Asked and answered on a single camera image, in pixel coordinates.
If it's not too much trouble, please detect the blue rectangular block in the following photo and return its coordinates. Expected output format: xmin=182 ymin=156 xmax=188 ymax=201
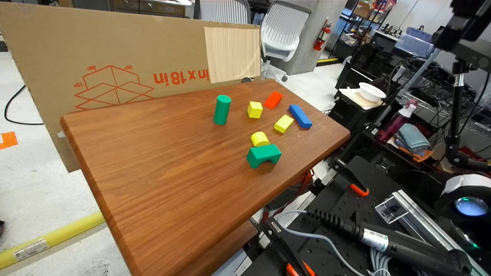
xmin=288 ymin=103 xmax=315 ymax=130

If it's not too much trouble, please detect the blue storage box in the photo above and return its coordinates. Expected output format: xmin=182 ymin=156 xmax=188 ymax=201
xmin=394 ymin=26 xmax=438 ymax=60

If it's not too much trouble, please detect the white bowl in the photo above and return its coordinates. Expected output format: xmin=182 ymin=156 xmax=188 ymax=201
xmin=358 ymin=81 xmax=389 ymax=103

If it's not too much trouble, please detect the grey folded cloth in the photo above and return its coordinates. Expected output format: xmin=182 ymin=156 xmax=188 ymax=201
xmin=397 ymin=121 xmax=435 ymax=156

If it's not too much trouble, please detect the thick black cable with connector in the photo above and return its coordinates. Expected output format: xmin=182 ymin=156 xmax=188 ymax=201
xmin=306 ymin=207 xmax=475 ymax=276

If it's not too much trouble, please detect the yellow half-round block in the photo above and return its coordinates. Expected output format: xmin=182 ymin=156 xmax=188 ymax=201
xmin=249 ymin=130 xmax=271 ymax=149

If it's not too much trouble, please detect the yellow floor cable cover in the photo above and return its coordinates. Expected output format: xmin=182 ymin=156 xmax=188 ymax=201
xmin=0 ymin=210 xmax=108 ymax=271

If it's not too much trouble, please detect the black floor cable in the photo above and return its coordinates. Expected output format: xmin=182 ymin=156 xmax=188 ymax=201
xmin=4 ymin=83 xmax=47 ymax=127

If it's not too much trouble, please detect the black clamp with orange handle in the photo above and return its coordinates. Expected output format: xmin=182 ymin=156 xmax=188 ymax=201
xmin=332 ymin=158 xmax=372 ymax=199
xmin=251 ymin=216 xmax=320 ymax=276

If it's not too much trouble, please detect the yellow rectangular block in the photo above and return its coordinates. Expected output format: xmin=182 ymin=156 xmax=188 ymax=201
xmin=274 ymin=113 xmax=297 ymax=135

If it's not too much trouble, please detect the red fire extinguisher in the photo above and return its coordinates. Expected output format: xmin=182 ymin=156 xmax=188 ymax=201
xmin=314 ymin=18 xmax=334 ymax=52

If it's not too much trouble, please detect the aluminium rail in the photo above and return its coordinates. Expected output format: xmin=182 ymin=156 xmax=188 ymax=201
xmin=375 ymin=189 xmax=490 ymax=276

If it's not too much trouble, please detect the grey office chair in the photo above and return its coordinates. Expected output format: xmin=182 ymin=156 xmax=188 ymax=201
xmin=260 ymin=1 xmax=312 ymax=64

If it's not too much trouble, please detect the black camera on tripod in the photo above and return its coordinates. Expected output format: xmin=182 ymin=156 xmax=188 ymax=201
xmin=432 ymin=0 xmax=491 ymax=70

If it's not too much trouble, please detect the brown cardboard box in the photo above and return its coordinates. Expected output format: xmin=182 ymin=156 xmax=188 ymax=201
xmin=0 ymin=1 xmax=263 ymax=173

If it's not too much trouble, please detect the orange floor tape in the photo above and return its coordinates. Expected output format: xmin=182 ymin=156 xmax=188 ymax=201
xmin=0 ymin=130 xmax=21 ymax=152

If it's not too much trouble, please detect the orange rectangular block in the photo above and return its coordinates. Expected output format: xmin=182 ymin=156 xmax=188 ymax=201
xmin=263 ymin=90 xmax=285 ymax=110

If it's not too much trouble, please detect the green arch block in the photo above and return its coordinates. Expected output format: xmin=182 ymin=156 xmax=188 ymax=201
xmin=246 ymin=143 xmax=285 ymax=170

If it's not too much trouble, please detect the yellow cube block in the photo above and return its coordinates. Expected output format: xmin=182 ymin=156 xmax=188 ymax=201
xmin=246 ymin=100 xmax=266 ymax=121

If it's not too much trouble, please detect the white mesh office chair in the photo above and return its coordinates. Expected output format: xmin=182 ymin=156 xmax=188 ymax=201
xmin=199 ymin=0 xmax=252 ymax=26

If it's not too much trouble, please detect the green cylinder block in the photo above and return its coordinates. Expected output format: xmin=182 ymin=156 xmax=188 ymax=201
xmin=212 ymin=93 xmax=234 ymax=127

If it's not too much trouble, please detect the black camera tripod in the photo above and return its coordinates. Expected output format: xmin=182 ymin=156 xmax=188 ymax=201
xmin=444 ymin=58 xmax=491 ymax=173

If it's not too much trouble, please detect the grey cable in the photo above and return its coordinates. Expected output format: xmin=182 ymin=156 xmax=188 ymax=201
xmin=275 ymin=208 xmax=372 ymax=276

